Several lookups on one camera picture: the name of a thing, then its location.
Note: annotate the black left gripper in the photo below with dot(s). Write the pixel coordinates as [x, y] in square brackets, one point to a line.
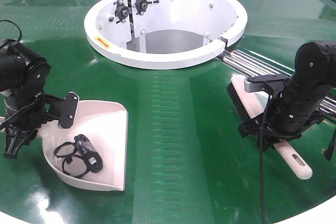
[26, 114]

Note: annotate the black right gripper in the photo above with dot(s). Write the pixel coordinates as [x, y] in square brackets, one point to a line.
[287, 114]

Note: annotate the beige hand brush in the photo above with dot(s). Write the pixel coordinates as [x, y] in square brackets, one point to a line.
[253, 107]

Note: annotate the beige plastic dustpan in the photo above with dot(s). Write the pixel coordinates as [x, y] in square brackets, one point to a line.
[105, 124]

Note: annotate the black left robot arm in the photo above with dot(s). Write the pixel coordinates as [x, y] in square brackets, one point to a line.
[22, 69]

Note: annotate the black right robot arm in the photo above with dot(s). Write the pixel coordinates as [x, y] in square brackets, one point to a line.
[315, 61]

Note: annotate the steel conveyor rollers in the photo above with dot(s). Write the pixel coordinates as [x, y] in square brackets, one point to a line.
[254, 64]

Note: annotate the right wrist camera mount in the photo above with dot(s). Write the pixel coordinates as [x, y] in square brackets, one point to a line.
[269, 83]

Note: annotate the left black bearing mount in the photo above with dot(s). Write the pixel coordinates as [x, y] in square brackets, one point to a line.
[122, 11]

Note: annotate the black bearing mount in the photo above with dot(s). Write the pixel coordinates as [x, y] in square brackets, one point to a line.
[142, 5]
[122, 11]

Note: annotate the right black bearing mount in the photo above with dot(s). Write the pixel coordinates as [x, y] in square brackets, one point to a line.
[142, 5]

